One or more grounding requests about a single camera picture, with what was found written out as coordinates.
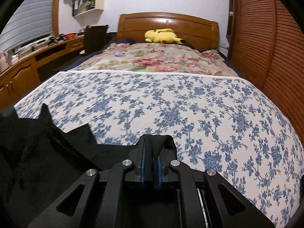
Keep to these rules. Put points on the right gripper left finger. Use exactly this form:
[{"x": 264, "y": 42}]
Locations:
[{"x": 140, "y": 160}]

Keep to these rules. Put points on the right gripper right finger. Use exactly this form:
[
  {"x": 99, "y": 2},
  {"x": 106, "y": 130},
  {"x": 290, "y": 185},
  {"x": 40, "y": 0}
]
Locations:
[{"x": 166, "y": 153}]

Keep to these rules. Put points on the black coat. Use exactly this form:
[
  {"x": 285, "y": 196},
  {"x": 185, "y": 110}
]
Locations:
[{"x": 39, "y": 162}]

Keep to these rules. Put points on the blue floral white bedspread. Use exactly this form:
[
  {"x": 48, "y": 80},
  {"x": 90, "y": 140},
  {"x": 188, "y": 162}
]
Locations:
[{"x": 223, "y": 123}]

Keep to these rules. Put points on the pink floral quilt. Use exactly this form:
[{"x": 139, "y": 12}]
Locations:
[{"x": 158, "y": 57}]

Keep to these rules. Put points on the yellow Pikachu plush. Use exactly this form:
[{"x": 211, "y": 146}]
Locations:
[{"x": 165, "y": 36}]

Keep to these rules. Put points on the wooden headboard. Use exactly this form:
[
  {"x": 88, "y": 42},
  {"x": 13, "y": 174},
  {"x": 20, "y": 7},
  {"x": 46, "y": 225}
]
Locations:
[{"x": 200, "y": 33}]

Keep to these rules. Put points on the dark desk chair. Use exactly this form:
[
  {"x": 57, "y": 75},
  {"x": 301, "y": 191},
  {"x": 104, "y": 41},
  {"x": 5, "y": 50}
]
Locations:
[{"x": 94, "y": 38}]

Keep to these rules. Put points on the red bowl on desk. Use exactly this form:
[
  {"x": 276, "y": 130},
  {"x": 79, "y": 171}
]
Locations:
[{"x": 70, "y": 36}]

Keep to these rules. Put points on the wooden desk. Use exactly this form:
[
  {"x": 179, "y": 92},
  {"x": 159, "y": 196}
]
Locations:
[{"x": 23, "y": 76}]

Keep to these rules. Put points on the wooden louvered wardrobe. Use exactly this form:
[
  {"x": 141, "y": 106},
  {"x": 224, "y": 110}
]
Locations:
[{"x": 266, "y": 47}]

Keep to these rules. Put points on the grey window blind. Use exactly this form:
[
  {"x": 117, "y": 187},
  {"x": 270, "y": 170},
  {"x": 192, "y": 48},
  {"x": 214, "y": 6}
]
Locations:
[{"x": 31, "y": 20}]

